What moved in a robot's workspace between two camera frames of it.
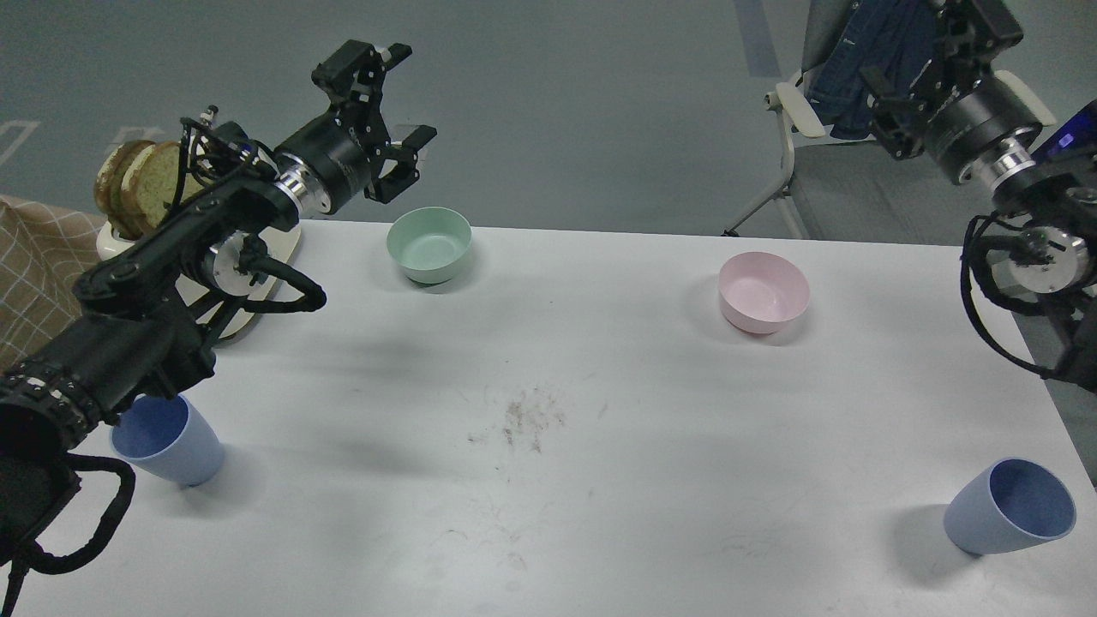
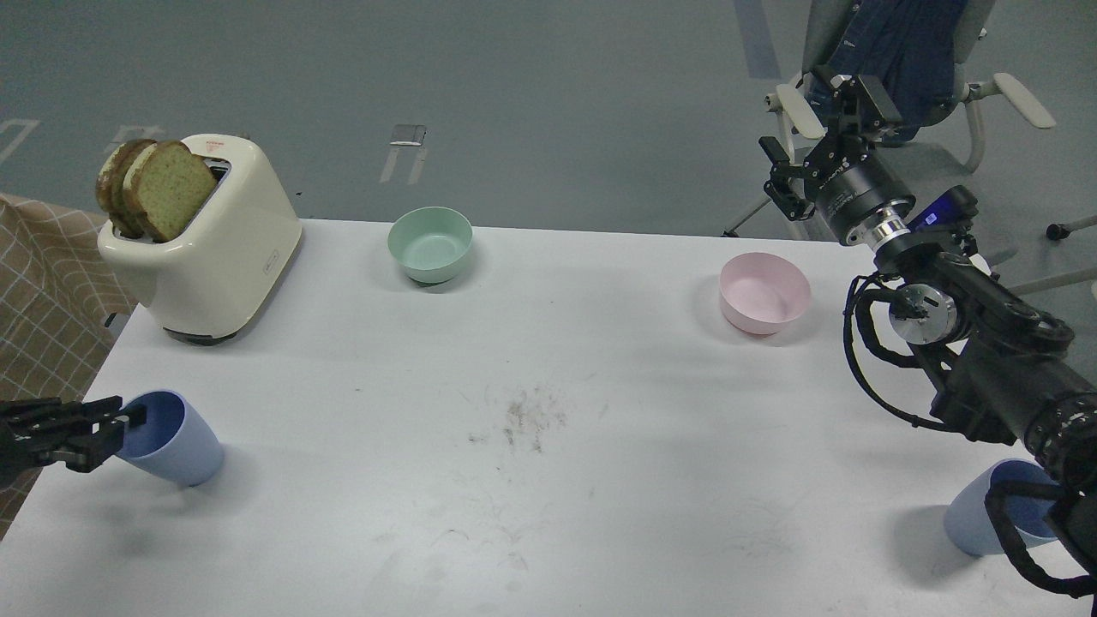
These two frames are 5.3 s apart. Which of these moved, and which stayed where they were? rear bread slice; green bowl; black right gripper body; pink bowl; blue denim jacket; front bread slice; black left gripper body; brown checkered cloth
Moved: black left gripper body; black right gripper body
Stayed: front bread slice; blue denim jacket; brown checkered cloth; rear bread slice; pink bowl; green bowl
